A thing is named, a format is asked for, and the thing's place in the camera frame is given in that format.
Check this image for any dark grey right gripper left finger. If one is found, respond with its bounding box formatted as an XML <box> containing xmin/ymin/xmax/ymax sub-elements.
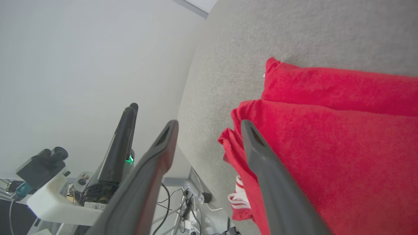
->
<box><xmin>86</xmin><ymin>120</ymin><xmax>179</xmax><ymax>235</ymax></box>

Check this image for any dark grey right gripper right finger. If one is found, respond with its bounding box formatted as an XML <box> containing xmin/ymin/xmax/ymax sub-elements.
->
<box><xmin>240</xmin><ymin>119</ymin><xmax>332</xmax><ymax>235</ymax></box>

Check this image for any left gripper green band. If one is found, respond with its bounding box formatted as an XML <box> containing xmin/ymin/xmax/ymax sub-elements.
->
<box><xmin>72</xmin><ymin>103</ymin><xmax>139</xmax><ymax>209</ymax></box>

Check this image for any red cloth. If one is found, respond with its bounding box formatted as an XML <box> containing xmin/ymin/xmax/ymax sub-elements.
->
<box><xmin>218</xmin><ymin>57</ymin><xmax>418</xmax><ymax>235</ymax></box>

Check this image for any grey fabric surface cover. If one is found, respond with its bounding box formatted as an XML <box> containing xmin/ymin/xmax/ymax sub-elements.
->
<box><xmin>176</xmin><ymin>0</ymin><xmax>418</xmax><ymax>235</ymax></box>

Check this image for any hanging black cable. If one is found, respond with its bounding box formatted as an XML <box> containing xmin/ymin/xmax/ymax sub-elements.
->
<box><xmin>152</xmin><ymin>183</ymin><xmax>172</xmax><ymax>235</ymax></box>

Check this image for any grey metal table frame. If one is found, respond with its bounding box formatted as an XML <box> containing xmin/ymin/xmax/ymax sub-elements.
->
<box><xmin>152</xmin><ymin>166</ymin><xmax>213</xmax><ymax>235</ymax></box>

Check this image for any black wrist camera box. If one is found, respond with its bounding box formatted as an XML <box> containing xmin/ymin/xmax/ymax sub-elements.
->
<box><xmin>16</xmin><ymin>147</ymin><xmax>69</xmax><ymax>191</ymax></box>

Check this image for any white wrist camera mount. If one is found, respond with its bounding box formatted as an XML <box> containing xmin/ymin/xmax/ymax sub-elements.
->
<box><xmin>27</xmin><ymin>168</ymin><xmax>110</xmax><ymax>226</ymax></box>

